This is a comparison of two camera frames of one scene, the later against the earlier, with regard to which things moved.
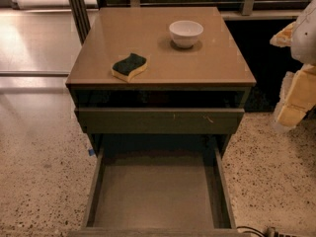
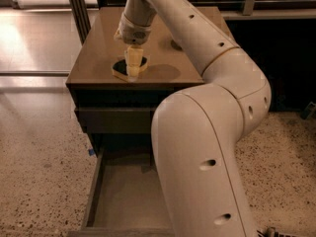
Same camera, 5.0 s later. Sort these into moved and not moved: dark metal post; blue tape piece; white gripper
Moved: white gripper
Not moved: blue tape piece; dark metal post
